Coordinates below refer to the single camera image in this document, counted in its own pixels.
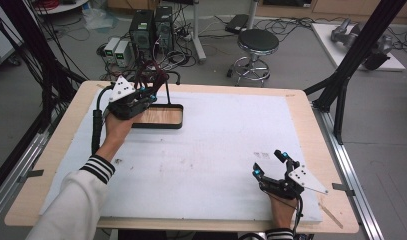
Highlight aluminium rail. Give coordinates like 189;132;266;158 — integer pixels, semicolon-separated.
0;131;49;221
311;99;386;240

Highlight black computer tower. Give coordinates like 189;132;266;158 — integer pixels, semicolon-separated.
153;5;175;55
128;9;156;62

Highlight flat black box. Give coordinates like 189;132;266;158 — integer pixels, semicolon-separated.
224;13;250;35

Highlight black round stool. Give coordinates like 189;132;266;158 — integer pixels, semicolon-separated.
226;28;281;88

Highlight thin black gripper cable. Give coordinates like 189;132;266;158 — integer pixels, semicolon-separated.
291;195;304;237

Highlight black metal frame post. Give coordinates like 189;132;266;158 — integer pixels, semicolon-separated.
303;0;407;145

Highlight white foam mat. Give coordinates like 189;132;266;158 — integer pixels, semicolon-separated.
39;89;324;225

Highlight light wooden desk white legs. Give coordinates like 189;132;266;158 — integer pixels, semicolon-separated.
190;0;260;65

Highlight black frame with cable bundle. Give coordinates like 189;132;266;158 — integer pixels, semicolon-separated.
0;0;89;116

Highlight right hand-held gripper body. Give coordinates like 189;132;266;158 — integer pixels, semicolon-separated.
260;162;329;201

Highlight white floor board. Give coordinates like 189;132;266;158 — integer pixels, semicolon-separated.
310;22;407;72

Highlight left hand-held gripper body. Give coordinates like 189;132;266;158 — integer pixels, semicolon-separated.
107;75;152;121

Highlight thin wooden stick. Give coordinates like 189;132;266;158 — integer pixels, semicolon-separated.
318;202;344;230

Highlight small grey power supply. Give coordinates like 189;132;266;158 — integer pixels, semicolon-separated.
103;36;121;64
113;39;131;68

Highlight person's right hand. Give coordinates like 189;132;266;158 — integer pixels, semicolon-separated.
269;194;300;231

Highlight black stand with wooden tray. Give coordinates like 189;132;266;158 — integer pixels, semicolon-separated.
130;70;185;130

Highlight thick black gripper cable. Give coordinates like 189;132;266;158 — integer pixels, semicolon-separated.
91;84;116;156

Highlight person's left hand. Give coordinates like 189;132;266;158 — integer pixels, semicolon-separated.
102;111;139;150

